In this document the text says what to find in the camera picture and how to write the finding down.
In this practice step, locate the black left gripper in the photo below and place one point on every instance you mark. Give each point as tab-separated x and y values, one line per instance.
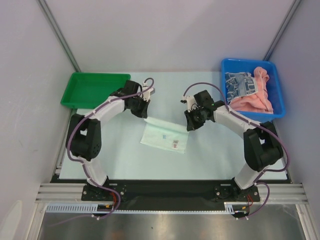
142	113

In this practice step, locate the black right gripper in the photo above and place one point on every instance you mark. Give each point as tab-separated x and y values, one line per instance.
191	122

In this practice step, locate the white terry towel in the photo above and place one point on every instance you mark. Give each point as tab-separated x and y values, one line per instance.
165	135

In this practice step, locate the blue white patterned towel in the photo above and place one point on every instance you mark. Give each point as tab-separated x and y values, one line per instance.
239	84

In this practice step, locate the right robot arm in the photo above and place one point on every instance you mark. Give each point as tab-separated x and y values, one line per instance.
262	148

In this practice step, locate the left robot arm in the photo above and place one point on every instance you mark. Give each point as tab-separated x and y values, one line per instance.
84	137

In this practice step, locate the green plastic tray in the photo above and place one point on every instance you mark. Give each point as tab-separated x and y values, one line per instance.
87	90

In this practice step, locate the blue plastic bin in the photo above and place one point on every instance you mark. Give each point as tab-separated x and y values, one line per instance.
273	86

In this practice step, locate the pink towel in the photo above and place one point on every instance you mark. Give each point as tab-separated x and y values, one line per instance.
257	102

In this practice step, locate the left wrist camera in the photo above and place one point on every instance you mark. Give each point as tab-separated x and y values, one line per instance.
147	90

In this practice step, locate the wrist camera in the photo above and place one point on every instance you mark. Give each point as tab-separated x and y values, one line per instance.
190	101
147	90

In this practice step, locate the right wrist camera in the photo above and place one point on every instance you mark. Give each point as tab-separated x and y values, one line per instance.
190	101

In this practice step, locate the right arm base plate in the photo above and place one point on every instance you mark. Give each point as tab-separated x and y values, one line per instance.
232	193

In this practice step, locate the grey cable duct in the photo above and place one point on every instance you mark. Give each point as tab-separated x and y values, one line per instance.
103	208

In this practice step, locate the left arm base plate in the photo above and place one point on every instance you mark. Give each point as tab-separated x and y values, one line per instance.
92	193

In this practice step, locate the right aluminium corner post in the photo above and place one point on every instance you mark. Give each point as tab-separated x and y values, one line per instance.
293	9

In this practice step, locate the aluminium corner post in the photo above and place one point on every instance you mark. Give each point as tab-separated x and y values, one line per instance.
293	9
52	22

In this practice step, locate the aluminium front rail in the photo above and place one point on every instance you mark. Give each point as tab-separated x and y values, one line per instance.
72	192

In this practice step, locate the left aluminium corner post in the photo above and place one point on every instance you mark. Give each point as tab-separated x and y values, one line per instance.
52	22

